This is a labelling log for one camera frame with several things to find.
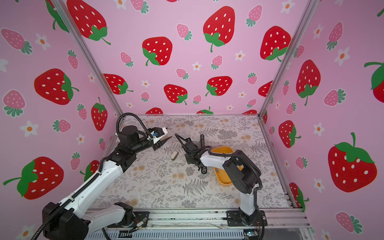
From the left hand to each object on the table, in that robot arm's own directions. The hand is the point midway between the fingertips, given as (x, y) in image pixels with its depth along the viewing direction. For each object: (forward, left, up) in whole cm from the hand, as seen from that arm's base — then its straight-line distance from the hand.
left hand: (166, 130), depth 73 cm
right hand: (+3, -11, -27) cm, 29 cm away
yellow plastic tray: (-11, -30, -29) cm, 43 cm away
